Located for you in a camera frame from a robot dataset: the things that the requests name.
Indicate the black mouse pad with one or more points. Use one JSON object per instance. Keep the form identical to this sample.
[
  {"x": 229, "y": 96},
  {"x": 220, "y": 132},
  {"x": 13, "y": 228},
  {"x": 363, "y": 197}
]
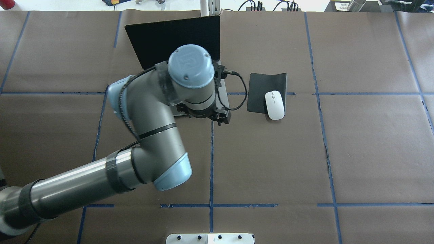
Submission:
[{"x": 260, "y": 85}]

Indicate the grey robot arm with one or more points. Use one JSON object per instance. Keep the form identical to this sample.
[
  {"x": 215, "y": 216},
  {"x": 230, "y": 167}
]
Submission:
[{"x": 157, "y": 156}]

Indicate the grey laptop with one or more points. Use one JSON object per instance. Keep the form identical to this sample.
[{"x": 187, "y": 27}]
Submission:
[{"x": 176, "y": 37}]

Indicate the white computer mouse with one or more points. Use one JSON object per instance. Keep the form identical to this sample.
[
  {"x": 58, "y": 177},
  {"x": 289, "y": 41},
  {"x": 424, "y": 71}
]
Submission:
[{"x": 274, "y": 105}]

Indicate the red cylinder bottle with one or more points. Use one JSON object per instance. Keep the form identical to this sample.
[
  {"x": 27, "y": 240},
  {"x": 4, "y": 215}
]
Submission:
[{"x": 7, "y": 4}]

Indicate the metal cup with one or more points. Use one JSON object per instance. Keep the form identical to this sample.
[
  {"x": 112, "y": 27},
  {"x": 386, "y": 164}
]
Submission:
[{"x": 356, "y": 5}]

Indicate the orange black connector hub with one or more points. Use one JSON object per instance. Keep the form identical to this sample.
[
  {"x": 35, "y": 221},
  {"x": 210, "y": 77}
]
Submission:
[{"x": 270, "y": 6}]

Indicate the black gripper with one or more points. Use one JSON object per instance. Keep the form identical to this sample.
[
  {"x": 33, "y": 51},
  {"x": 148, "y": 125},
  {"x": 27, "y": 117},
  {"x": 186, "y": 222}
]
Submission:
[{"x": 200, "y": 115}]

